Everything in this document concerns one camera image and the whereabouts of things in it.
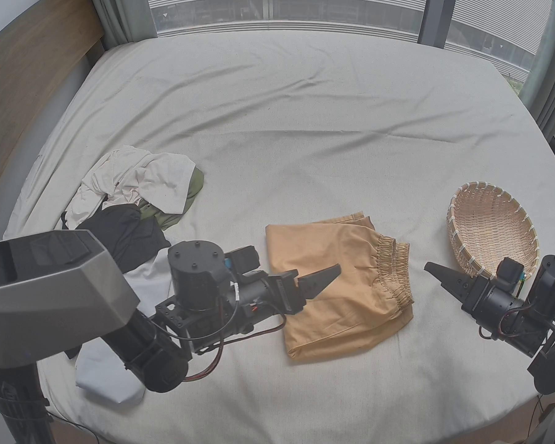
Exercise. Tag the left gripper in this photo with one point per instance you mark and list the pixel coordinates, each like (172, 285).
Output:
(282, 294)

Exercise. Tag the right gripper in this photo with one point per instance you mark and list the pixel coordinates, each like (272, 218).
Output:
(488, 305)

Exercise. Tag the tan shorts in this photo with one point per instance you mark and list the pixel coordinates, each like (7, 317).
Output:
(342, 322)

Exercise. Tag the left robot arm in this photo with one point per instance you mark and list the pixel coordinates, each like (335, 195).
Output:
(51, 294)

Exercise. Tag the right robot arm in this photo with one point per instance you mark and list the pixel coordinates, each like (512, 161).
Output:
(548, 285)

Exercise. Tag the round woven basket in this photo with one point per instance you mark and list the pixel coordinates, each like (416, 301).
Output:
(490, 229)

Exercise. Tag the green garment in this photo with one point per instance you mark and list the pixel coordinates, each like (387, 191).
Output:
(195, 187)

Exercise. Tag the bed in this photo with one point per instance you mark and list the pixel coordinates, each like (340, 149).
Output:
(305, 109)

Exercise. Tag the white garment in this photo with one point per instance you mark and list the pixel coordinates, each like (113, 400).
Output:
(162, 183)

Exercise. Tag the black garment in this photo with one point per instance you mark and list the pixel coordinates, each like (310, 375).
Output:
(125, 234)

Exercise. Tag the pale blue garment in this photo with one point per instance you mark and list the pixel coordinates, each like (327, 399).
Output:
(106, 377)

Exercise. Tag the window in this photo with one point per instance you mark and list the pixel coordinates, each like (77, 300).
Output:
(305, 12)

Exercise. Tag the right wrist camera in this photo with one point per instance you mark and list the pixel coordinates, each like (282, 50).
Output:
(510, 273)

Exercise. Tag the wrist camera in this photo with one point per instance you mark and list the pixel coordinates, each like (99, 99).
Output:
(243, 260)
(510, 273)

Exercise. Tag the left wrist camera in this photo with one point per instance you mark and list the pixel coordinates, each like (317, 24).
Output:
(243, 260)

